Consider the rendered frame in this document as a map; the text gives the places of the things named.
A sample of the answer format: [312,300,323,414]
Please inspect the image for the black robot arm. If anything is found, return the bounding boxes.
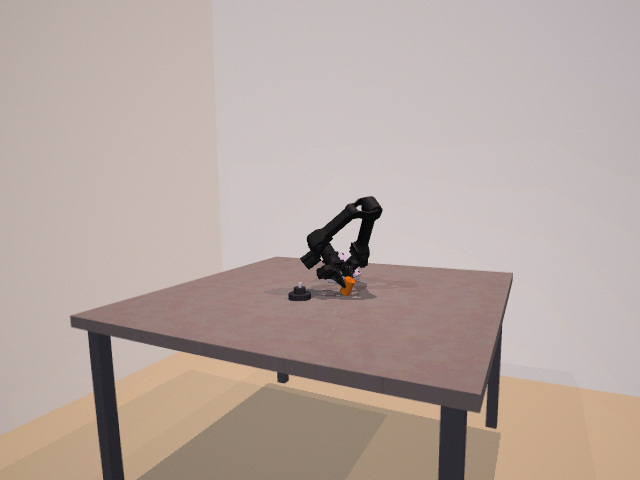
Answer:
[300,196,383,273]

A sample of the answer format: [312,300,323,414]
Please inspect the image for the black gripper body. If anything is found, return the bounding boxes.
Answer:
[317,250,359,279]

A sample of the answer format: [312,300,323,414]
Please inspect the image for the orange cylinder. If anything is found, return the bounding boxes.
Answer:
[340,277,355,296]

